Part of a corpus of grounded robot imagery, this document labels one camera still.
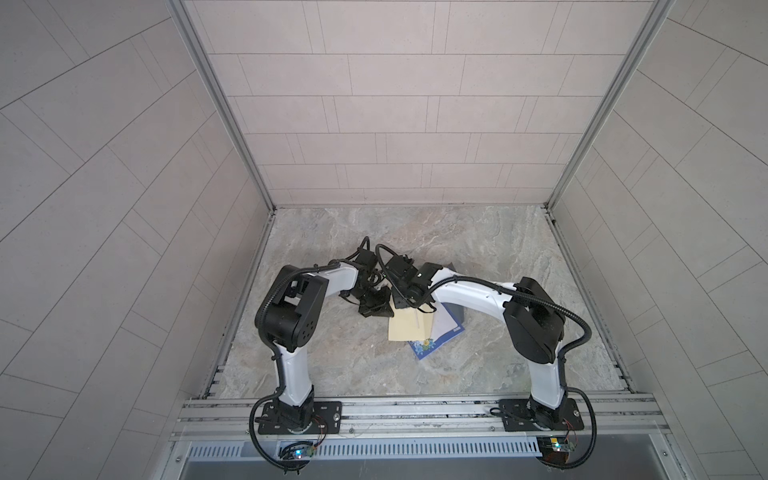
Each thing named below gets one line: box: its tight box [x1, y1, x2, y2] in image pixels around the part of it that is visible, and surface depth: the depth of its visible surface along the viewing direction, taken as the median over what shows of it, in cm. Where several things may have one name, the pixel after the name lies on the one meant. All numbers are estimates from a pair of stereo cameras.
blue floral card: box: [408, 302, 465, 360], surface depth 86 cm
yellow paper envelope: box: [388, 296, 435, 341], surface depth 87 cm
